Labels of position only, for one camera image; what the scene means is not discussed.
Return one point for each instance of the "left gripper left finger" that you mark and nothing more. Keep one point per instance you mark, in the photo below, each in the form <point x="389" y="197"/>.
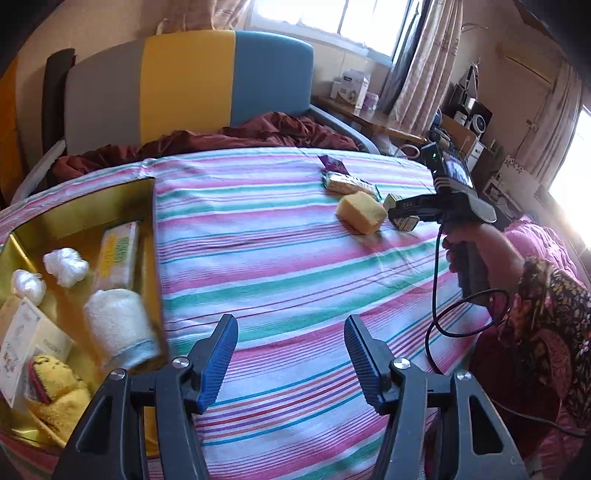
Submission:
<point x="108" y="442"/>

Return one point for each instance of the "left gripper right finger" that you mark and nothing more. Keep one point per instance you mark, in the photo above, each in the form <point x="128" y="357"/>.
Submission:
<point x="439" y="426"/>

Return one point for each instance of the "green essential oil box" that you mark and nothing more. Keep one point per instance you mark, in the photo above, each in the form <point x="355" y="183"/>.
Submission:
<point x="401" y="223"/>

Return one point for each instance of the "yellow knitted cloth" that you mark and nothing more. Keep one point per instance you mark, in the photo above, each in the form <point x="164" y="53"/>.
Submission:
<point x="55" y="397"/>

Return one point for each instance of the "yellow sponge block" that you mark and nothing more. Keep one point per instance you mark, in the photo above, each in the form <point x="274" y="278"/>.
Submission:
<point x="362" y="212"/>

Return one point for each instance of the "white towel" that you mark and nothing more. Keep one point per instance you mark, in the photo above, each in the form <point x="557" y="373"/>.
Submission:
<point x="121" y="329"/>

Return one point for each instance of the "floral sleeve forearm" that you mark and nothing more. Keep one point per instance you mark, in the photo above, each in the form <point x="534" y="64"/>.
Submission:
<point x="548" y="325"/>

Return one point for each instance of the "person right hand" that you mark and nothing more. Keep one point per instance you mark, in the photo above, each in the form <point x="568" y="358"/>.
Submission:
<point x="503" y="262"/>

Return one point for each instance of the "cardboard box shelf clutter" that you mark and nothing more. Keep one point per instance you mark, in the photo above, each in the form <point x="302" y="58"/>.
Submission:
<point x="485" y="135"/>

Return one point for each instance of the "wooden side table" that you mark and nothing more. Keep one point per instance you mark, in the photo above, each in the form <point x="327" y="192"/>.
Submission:
<point x="372" y="123"/>

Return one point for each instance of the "green wrapped cracker pack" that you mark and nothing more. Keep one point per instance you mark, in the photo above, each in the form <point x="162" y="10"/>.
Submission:
<point x="346" y="184"/>

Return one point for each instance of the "purple packet on bed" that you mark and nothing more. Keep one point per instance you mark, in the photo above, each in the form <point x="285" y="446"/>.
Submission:
<point x="332" y="164"/>

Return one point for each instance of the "pink striped curtain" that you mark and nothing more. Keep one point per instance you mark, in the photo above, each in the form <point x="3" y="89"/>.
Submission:
<point x="431" y="69"/>

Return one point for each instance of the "white tall paper box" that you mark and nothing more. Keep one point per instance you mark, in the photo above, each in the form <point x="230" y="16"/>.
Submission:
<point x="25" y="332"/>

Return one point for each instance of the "white box on table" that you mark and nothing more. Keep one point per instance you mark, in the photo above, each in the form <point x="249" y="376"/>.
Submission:
<point x="351" y="88"/>

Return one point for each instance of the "white yellow green box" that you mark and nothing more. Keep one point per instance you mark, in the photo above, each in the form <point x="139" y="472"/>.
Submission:
<point x="115" y="266"/>

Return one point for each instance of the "dark red blanket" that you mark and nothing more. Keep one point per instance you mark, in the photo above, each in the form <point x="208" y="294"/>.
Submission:
<point x="274" y="129"/>

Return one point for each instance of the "gold metal tray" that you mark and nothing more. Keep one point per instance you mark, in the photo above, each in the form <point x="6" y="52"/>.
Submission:
<point x="79" y="298"/>

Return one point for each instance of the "orange wooden wardrobe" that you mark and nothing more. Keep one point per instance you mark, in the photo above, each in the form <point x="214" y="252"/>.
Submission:
<point x="12" y="163"/>

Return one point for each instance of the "grey yellow blue headboard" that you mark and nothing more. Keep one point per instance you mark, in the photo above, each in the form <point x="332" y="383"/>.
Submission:
<point x="199" y="81"/>

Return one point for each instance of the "grey bed frame rail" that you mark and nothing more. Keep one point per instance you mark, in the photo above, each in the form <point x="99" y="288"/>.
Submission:
<point x="329" y="120"/>

